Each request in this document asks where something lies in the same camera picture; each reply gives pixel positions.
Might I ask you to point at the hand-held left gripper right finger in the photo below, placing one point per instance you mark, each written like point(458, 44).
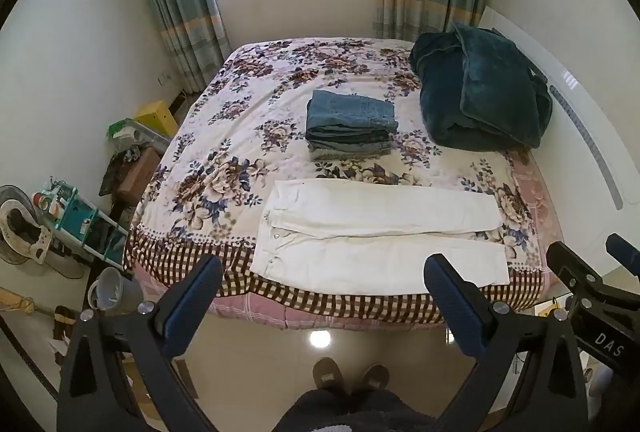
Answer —
point(452, 307)

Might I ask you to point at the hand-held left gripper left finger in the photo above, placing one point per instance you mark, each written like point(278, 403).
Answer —
point(195, 293)

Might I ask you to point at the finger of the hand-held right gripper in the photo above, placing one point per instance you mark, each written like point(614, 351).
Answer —
point(625, 252)
point(572, 269)

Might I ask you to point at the white pants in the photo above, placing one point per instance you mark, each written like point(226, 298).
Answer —
point(375, 212)

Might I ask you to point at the grey waste bin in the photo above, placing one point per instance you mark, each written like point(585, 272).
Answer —
point(107, 289)

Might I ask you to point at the brown cardboard box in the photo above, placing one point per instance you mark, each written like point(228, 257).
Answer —
point(140, 171)

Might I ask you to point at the dark brown sandal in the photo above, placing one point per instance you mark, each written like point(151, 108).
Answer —
point(63, 322)

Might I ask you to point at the teal storage rack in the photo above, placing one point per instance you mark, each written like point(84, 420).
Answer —
point(75, 217)

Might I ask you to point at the person's dark clothing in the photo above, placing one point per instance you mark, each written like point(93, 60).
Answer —
point(350, 414)

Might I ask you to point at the white headboard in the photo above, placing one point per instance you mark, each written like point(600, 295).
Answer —
point(575, 111)

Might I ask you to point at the clear plastic storage box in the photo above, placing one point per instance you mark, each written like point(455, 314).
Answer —
point(132, 134)

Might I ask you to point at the bed with floral sheet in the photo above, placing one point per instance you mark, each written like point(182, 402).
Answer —
point(240, 121)

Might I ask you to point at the yellow box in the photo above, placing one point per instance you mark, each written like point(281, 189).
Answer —
point(157, 116)

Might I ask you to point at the floor fan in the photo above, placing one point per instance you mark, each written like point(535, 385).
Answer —
point(20, 227)

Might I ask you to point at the dark green blanket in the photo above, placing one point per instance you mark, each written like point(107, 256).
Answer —
point(480, 91)

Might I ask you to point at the stack of folded jeans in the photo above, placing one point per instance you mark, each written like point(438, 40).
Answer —
point(350, 114)

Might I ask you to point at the white wall socket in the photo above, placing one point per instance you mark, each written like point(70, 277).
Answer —
point(164, 78)

